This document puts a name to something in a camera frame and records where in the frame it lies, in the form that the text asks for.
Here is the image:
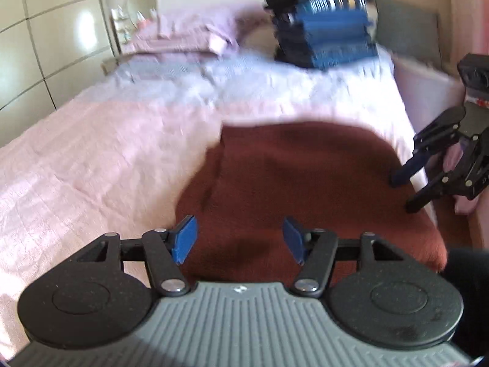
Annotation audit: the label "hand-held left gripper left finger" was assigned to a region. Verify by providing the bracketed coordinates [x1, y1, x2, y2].
[75, 215, 199, 297]

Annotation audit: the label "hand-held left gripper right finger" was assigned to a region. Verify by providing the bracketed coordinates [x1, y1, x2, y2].
[282, 217, 410, 298]

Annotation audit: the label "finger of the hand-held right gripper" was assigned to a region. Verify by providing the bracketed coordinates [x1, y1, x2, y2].
[405, 135, 489, 214]
[390, 107, 467, 188]

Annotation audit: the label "brown knitted sweater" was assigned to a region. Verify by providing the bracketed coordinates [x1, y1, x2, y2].
[174, 120, 448, 288]

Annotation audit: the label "stack of folded blue clothes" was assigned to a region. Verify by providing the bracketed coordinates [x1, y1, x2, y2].
[262, 0, 380, 72]

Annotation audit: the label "person's dark trousers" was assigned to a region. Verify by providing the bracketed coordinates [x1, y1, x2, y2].
[439, 248, 489, 361]

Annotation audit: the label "pink and grey bed cover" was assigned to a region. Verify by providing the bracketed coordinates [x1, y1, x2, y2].
[0, 44, 438, 356]

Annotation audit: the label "pink curtain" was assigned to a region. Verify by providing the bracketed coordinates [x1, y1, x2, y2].
[446, 0, 489, 67]

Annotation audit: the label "grey headboard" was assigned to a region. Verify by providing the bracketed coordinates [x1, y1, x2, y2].
[375, 0, 441, 70]

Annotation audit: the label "wooden nightstand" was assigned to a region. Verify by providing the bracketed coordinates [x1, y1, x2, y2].
[101, 55, 132, 76]

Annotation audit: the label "pink pillow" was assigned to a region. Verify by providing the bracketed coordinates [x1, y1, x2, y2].
[157, 6, 270, 46]
[128, 32, 239, 61]

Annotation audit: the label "cream glossy wardrobe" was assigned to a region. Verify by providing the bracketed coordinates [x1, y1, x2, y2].
[0, 0, 117, 149]

